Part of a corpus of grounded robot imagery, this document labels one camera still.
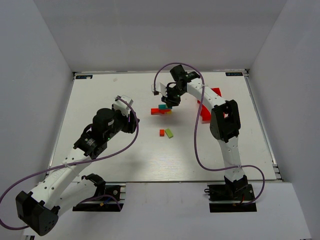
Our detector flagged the teal long block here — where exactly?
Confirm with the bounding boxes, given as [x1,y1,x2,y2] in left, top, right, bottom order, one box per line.
[158,104,168,110]

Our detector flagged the red long block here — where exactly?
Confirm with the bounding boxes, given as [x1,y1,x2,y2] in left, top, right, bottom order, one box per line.
[150,108,162,115]

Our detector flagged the red plastic tray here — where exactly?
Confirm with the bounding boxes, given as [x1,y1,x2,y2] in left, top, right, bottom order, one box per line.
[200,87,222,124]

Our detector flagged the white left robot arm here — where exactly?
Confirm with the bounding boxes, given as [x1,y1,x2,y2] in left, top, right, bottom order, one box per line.
[15,103,139,236]

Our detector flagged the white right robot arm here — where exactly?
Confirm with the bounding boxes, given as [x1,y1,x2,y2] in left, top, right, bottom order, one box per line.
[161,64,248,200]

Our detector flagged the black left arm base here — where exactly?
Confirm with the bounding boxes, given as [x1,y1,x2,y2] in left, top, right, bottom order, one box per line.
[72,183,126,213]

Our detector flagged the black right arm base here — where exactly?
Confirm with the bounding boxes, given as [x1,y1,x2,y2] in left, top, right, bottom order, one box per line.
[204,184,257,213]

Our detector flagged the light green long block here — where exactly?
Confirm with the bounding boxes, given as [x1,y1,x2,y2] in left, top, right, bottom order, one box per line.
[164,128,174,139]

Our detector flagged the orange square block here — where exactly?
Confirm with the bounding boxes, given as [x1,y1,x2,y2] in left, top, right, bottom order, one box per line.
[159,129,165,137]

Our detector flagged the right corner label sticker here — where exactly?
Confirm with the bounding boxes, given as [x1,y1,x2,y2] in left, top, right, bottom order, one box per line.
[225,72,243,77]

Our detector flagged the corner label sticker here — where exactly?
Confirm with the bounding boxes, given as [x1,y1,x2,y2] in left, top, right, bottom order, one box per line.
[225,72,243,77]
[75,75,93,80]

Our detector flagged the left corner label sticker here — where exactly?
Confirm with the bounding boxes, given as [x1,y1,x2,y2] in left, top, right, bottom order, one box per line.
[75,75,93,80]

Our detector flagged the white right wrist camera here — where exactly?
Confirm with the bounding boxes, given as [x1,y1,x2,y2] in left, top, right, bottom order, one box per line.
[151,82,167,97]

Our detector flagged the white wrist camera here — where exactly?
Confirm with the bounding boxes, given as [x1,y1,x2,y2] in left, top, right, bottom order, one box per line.
[151,82,167,97]
[112,95,134,118]

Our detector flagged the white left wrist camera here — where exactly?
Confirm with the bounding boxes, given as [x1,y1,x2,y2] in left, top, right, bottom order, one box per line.
[112,95,134,118]

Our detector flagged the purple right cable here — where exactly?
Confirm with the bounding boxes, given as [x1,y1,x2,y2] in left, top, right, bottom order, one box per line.
[153,62,266,206]

